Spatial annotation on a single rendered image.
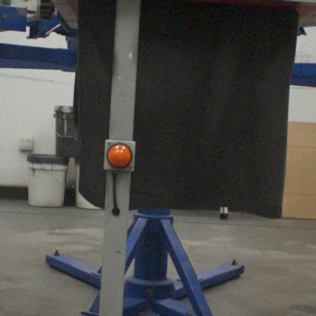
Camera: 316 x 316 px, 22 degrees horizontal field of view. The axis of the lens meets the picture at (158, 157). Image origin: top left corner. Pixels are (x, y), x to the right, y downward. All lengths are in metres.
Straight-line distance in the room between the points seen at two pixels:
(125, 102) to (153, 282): 1.70
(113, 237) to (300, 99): 5.11
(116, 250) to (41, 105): 4.97
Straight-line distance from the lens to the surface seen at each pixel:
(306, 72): 2.77
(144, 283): 2.98
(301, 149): 6.35
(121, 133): 1.36
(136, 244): 2.89
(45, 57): 2.76
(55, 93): 6.31
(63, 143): 5.96
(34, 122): 6.32
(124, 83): 1.36
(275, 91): 1.67
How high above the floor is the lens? 0.72
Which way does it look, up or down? 3 degrees down
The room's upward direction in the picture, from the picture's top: 3 degrees clockwise
